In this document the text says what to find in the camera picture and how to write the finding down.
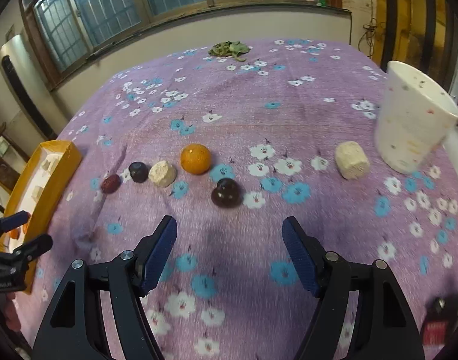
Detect beige cork block in tray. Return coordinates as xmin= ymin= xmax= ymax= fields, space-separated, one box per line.
xmin=41 ymin=156 xmax=60 ymax=174
xmin=31 ymin=185 xmax=44 ymax=203

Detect purple floral tablecloth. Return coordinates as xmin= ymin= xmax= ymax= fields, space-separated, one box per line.
xmin=16 ymin=39 xmax=458 ymax=359

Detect dark red jujube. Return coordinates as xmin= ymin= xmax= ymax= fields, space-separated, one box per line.
xmin=100 ymin=174 xmax=121 ymax=194

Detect standing air conditioner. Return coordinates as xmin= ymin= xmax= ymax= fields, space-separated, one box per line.
xmin=0 ymin=34 xmax=68 ymax=141

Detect white speckled cup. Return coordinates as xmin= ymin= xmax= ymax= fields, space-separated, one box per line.
xmin=374 ymin=60 xmax=458 ymax=174

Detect small orange mandarin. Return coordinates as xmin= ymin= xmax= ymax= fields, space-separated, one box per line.
xmin=9 ymin=228 xmax=20 ymax=239

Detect hanging wall cables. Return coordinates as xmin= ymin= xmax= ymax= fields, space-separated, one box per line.
xmin=357 ymin=16 xmax=385 ymax=59

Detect beige cork cylinder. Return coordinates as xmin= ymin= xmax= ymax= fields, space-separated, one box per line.
xmin=335 ymin=141 xmax=370 ymax=180

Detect pile of green leaves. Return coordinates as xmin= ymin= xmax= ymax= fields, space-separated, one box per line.
xmin=208 ymin=41 xmax=251 ymax=62

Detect beige cork block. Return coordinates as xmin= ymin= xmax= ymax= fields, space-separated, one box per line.
xmin=148 ymin=160 xmax=177 ymax=188
xmin=31 ymin=185 xmax=44 ymax=203
xmin=41 ymin=156 xmax=60 ymax=174

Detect dark purple plum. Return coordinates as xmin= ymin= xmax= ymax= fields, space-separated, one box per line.
xmin=211 ymin=178 xmax=242 ymax=209

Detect yellow white tray box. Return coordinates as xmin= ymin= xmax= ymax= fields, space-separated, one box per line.
xmin=0 ymin=140 xmax=82 ymax=295

